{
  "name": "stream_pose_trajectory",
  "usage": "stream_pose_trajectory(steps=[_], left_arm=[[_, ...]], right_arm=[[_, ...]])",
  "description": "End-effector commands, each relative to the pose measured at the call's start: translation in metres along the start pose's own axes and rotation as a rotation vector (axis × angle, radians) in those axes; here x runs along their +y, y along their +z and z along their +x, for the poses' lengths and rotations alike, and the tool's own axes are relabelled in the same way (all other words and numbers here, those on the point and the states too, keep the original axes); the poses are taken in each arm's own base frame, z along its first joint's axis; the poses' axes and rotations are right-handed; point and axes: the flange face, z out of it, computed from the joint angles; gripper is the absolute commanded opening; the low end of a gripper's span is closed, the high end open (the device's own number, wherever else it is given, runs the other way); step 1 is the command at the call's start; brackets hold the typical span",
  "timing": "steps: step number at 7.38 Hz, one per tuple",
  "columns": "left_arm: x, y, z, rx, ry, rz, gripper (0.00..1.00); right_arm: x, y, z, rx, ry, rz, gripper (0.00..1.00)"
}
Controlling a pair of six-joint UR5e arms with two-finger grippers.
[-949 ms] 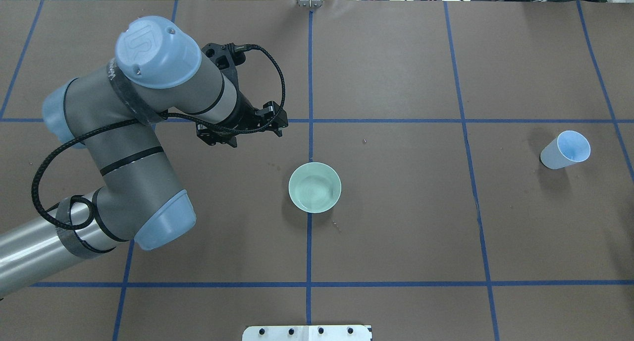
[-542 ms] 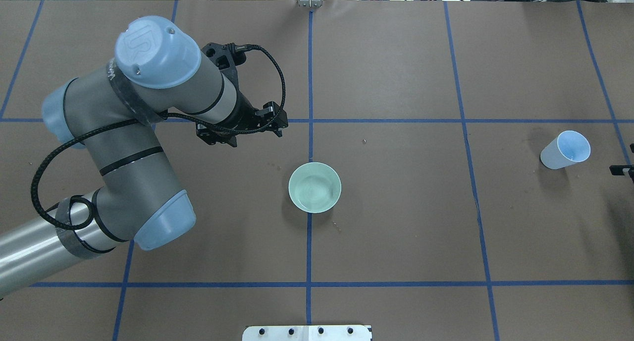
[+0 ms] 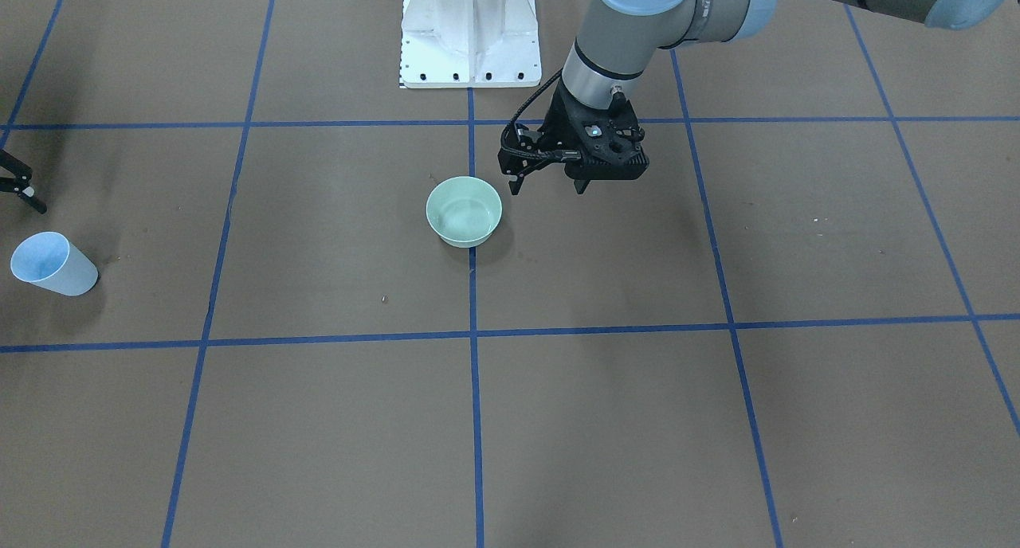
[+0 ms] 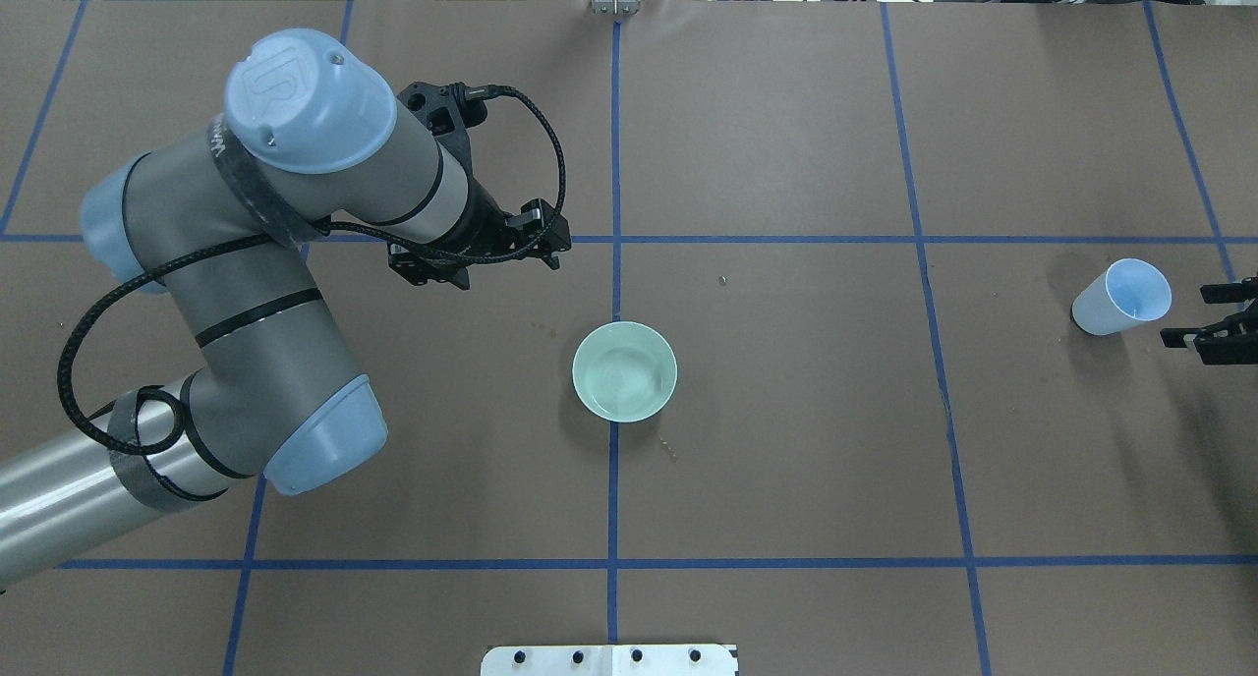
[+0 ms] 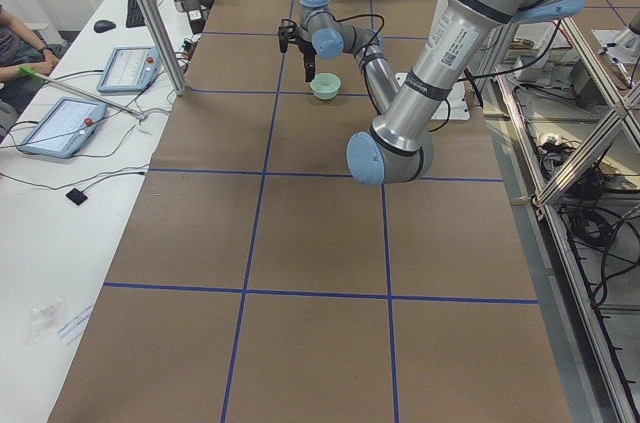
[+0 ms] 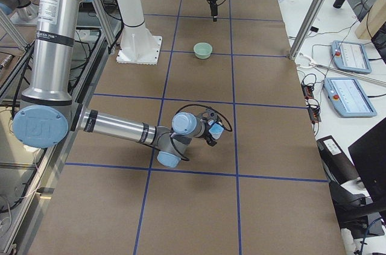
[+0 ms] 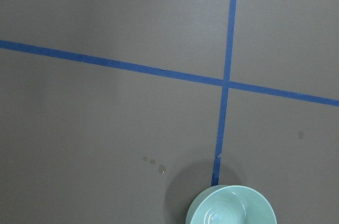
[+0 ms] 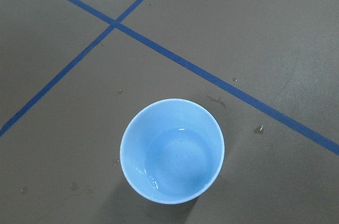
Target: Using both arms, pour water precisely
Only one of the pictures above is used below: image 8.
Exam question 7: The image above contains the light blue plastic cup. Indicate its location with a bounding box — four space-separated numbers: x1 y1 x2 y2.
120 98 225 204

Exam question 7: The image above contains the brown paper table mat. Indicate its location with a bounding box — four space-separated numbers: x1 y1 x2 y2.
1 0 338 223

